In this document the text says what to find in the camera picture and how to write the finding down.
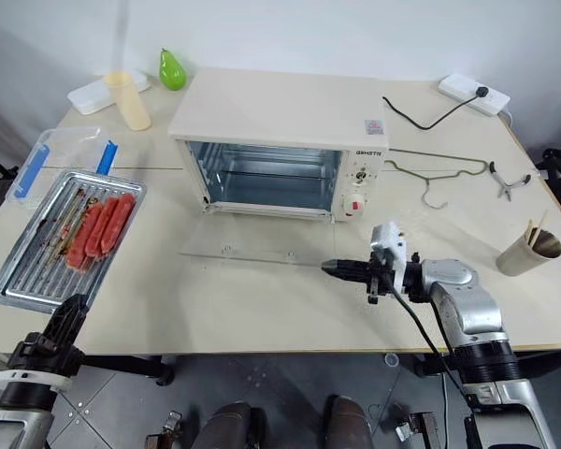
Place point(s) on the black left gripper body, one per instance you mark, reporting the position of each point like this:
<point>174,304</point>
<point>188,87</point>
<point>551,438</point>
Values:
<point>47,351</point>

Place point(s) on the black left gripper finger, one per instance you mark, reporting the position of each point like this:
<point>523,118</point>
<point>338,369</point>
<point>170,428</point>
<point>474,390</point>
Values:
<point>80,314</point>
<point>61,313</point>

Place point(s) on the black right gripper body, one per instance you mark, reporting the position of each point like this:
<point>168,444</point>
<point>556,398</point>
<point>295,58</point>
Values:
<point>385,280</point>

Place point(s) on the silver ridged baking tray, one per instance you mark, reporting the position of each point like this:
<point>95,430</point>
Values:
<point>33,276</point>

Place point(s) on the glass oven door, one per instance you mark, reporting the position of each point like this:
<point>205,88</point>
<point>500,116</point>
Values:
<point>262,239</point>

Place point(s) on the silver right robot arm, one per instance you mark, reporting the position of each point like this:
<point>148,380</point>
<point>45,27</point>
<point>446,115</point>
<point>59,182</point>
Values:
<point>467,299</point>

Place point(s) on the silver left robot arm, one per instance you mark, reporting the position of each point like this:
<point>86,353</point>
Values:
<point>14,423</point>

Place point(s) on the white oven knob red mark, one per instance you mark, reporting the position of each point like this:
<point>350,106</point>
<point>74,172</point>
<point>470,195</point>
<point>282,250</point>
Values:
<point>355,205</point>

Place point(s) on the red sausage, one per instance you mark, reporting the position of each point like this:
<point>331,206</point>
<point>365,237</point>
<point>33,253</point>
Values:
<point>118,220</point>
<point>81,241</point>
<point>102,227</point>

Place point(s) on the white toaster oven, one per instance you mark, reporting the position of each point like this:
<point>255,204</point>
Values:
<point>280,107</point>

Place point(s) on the small clear plastic cap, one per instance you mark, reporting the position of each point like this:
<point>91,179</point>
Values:
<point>392,360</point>

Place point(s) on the beige cup dark inside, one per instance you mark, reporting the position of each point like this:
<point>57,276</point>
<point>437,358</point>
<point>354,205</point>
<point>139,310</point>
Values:
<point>523,259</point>

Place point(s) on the blue box clip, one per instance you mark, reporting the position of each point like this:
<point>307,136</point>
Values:
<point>107,158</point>
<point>32,170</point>

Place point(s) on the dark rounded shape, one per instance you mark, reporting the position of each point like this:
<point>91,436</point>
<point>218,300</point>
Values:
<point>348,423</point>
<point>231,428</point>

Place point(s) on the wooden chopsticks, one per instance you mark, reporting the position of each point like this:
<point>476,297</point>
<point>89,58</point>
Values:
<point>537,229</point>

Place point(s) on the clear plastic storage box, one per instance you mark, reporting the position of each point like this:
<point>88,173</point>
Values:
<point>65,145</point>

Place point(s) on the white power strip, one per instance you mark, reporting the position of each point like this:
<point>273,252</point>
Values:
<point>458,89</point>

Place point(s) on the black power plug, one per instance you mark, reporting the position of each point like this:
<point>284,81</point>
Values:
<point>482,91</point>

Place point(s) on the tall cream plastic cup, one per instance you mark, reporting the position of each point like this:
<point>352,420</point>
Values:
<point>132,105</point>

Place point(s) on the white lidded plastic box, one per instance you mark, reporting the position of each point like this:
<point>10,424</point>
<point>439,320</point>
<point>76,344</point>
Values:
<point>86,96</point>

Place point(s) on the green pear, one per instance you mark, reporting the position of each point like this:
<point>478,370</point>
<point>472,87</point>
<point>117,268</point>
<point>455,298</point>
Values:
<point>171,72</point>

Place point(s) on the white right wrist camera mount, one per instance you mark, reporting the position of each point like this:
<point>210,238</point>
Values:
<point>389,241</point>

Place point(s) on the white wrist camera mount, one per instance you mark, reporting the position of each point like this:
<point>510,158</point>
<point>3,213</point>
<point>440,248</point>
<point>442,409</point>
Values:
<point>9,374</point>
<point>389,241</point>

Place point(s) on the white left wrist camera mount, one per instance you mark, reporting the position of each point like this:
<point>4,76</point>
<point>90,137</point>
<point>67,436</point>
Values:
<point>9,374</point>

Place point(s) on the black table frame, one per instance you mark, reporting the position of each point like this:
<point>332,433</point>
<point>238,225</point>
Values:
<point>121,365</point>

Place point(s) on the metal foot bracket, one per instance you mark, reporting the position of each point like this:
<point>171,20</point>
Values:
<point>163,430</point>
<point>416,428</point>

